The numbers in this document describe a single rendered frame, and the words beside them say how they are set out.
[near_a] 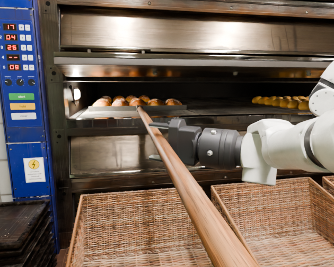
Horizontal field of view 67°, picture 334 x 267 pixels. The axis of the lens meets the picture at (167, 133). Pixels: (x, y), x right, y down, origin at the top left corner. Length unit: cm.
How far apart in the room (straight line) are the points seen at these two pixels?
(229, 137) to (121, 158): 70
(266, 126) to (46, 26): 93
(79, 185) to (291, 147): 98
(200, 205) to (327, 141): 16
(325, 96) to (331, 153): 46
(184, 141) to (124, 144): 62
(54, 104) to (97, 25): 37
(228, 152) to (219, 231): 30
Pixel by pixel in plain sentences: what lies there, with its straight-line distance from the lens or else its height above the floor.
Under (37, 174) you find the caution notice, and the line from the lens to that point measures 118.
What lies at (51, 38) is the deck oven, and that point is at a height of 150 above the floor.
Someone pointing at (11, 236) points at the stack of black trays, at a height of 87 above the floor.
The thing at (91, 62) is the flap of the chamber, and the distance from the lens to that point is 96.
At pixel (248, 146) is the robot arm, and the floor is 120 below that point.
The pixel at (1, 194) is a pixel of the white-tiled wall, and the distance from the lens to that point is 130.
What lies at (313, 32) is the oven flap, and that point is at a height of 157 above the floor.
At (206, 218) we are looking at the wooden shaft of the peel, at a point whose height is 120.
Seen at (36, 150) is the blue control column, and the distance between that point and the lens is 116.
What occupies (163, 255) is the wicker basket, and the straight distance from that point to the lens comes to 123.
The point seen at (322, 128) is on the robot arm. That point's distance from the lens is 34.
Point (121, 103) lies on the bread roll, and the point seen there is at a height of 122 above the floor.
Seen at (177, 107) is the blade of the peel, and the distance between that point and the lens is 145.
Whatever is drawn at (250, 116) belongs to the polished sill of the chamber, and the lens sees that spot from 127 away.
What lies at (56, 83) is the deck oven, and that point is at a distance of 113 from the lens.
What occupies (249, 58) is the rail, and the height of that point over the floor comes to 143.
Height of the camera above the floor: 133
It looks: 11 degrees down
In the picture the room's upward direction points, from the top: straight up
